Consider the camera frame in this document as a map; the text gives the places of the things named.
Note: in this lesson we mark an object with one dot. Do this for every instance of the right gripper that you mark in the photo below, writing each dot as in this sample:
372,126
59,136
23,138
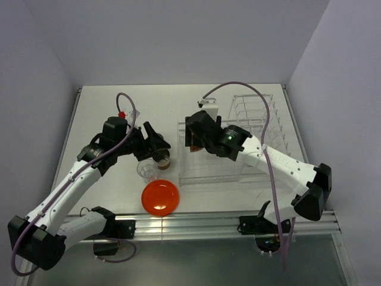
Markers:
188,136

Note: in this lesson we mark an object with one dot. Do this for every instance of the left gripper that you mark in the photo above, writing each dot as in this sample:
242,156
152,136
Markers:
147,148

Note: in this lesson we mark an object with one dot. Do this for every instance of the steel cup brown base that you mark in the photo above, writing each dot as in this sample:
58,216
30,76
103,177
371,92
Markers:
162,159

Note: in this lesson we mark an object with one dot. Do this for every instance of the white ceramic bowl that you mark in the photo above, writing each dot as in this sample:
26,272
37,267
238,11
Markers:
195,143

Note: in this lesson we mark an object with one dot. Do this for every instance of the clear faceted glass tumbler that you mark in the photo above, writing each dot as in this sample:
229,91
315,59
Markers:
147,170

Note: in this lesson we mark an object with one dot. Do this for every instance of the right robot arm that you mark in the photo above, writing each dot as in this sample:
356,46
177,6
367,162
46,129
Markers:
310,185

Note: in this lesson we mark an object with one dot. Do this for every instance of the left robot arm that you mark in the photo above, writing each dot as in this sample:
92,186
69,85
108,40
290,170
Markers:
42,237

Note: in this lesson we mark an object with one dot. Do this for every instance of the orange plate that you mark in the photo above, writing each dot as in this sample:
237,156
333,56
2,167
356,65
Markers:
160,198

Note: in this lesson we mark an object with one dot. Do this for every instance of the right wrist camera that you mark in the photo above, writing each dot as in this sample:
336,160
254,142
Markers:
210,106

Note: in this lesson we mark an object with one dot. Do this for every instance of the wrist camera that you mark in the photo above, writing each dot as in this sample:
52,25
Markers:
128,116
210,106

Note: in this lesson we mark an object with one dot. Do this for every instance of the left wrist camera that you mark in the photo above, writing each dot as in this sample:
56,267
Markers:
128,116

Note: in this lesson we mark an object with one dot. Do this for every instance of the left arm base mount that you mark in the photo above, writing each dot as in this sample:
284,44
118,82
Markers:
119,238

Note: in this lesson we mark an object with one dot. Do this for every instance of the aluminium front rail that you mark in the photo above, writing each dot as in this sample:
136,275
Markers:
214,225

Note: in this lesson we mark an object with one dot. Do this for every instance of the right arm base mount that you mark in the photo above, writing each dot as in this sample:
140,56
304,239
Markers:
269,240

